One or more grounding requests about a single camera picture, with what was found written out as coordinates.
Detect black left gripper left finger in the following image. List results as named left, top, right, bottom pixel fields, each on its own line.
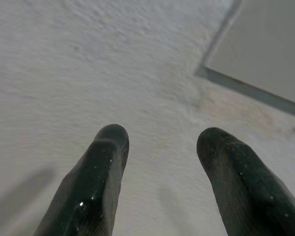
left=33, top=123, right=130, bottom=236

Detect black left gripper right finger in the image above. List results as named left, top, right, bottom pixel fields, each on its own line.
left=196, top=127, right=295, bottom=236

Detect white flat wall panel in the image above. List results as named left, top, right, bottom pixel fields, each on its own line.
left=195, top=0, right=295, bottom=114

